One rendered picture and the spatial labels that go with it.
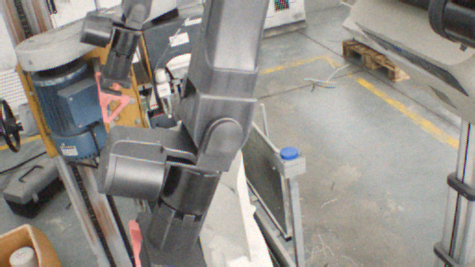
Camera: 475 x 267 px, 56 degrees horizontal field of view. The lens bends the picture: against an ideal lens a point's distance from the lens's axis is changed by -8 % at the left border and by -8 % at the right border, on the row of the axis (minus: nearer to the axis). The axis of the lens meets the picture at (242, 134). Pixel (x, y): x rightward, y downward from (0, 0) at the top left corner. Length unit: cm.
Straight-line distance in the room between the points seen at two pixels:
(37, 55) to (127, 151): 75
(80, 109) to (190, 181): 72
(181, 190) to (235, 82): 13
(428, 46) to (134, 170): 59
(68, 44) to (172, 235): 76
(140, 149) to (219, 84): 10
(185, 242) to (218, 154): 12
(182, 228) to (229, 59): 19
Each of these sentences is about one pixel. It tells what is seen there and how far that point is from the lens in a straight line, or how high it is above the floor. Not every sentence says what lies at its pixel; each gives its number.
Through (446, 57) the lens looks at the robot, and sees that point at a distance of 85.
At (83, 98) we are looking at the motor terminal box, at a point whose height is 128.
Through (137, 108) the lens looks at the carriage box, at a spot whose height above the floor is 110.
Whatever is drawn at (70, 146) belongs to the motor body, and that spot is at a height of 114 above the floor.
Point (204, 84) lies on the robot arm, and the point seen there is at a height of 153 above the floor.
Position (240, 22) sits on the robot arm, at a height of 158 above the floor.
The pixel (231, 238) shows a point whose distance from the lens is 127.
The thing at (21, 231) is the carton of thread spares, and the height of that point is 22.
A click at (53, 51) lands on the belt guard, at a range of 119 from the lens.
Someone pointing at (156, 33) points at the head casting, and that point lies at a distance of 142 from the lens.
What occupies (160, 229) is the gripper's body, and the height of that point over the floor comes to 138.
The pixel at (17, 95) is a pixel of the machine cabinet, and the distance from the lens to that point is 438.
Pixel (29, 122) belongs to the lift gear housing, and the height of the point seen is 114.
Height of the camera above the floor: 170
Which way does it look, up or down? 29 degrees down
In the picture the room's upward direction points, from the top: 9 degrees counter-clockwise
